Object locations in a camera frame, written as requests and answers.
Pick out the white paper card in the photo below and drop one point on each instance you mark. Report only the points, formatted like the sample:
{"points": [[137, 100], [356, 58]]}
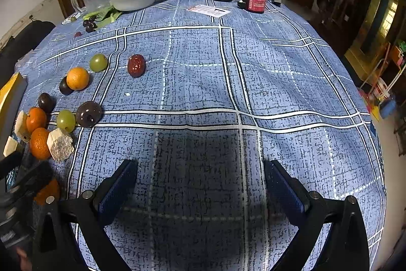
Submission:
{"points": [[209, 11]]}

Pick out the orange tangerine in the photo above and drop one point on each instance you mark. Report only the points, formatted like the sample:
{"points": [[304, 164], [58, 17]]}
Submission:
{"points": [[38, 144], [78, 78], [36, 118], [52, 189]]}

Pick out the white cake cube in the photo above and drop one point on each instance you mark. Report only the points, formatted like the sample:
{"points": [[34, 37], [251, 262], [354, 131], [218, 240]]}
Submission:
{"points": [[60, 144]]}

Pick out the green grape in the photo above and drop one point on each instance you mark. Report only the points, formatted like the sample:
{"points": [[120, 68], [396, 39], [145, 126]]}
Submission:
{"points": [[66, 120], [98, 63]]}

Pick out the green leafy vegetable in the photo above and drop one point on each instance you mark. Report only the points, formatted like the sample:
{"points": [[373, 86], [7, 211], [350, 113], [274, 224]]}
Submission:
{"points": [[104, 16]]}

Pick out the dark plum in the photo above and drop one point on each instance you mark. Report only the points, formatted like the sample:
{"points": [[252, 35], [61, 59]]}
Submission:
{"points": [[88, 114], [64, 87], [46, 103]]}

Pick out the small red fruit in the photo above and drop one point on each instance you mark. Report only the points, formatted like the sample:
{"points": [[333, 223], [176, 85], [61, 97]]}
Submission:
{"points": [[77, 34]]}

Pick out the red jujube date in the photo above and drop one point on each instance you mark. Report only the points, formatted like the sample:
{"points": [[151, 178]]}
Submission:
{"points": [[136, 65]]}

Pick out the small dark grape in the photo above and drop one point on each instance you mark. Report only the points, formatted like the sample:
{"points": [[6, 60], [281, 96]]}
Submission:
{"points": [[90, 27], [90, 19]]}

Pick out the black sofa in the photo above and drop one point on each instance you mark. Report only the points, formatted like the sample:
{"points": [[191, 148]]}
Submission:
{"points": [[17, 47]]}

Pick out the yellow rimmed white tray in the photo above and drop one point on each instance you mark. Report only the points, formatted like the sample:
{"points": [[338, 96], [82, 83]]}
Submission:
{"points": [[11, 96]]}

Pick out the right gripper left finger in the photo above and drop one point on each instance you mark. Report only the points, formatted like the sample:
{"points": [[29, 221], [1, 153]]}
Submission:
{"points": [[96, 209]]}

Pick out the blue plaid tablecloth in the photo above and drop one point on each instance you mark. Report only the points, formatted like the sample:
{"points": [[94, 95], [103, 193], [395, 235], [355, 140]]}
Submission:
{"points": [[218, 98]]}

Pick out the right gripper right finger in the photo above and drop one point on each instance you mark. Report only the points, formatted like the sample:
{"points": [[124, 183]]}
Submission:
{"points": [[346, 246]]}

